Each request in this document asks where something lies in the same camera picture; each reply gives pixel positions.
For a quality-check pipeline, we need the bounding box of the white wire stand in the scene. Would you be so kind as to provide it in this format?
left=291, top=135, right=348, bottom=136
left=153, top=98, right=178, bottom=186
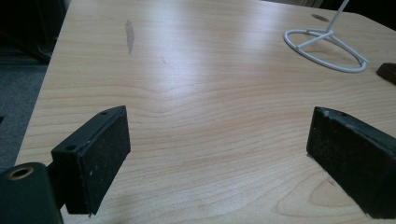
left=283, top=0, right=370, bottom=74

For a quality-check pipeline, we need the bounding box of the dark brown object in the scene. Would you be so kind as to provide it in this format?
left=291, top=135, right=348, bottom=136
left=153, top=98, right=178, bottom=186
left=375, top=63, right=396, bottom=86

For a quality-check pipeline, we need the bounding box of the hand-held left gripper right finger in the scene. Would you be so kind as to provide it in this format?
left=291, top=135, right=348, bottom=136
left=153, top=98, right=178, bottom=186
left=305, top=105, right=396, bottom=220

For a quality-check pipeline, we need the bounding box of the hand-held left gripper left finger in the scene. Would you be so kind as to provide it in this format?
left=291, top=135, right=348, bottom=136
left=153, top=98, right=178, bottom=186
left=46, top=105, right=132, bottom=217

